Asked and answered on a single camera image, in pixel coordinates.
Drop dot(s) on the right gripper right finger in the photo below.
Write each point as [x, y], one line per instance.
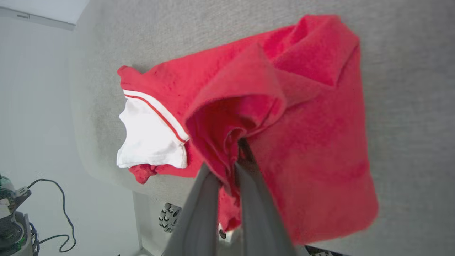
[259, 220]

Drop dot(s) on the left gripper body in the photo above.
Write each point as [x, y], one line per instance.
[10, 227]

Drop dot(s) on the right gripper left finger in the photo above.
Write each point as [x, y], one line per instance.
[199, 224]

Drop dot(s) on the red and white shirt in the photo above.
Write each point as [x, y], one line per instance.
[312, 142]

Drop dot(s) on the black omni wheel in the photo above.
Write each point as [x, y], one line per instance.
[170, 217]

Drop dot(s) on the grey fabric sofa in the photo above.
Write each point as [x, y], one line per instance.
[408, 106]

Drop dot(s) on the white wall baseboard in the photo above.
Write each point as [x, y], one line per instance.
[42, 20]

